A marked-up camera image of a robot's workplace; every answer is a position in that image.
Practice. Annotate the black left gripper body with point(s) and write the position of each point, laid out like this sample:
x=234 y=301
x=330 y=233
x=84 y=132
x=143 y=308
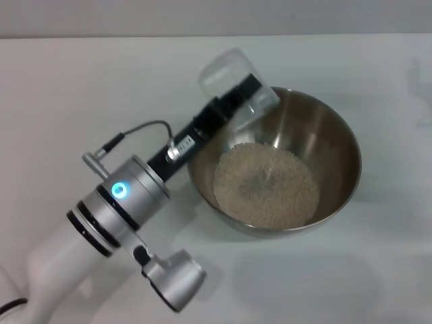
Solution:
x=189 y=141

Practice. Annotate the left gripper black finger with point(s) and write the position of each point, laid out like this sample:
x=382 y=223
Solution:
x=243 y=89

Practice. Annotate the clear plastic measuring cup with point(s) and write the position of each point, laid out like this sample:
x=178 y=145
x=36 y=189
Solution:
x=219 y=71

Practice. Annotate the heap of rice grains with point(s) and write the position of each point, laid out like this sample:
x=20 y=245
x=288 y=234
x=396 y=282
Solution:
x=270 y=192

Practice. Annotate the stainless steel mixing bowl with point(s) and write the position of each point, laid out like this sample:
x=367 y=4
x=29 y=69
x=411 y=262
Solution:
x=324 y=141

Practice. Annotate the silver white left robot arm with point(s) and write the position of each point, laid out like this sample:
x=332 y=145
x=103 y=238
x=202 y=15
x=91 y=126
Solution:
x=67 y=243

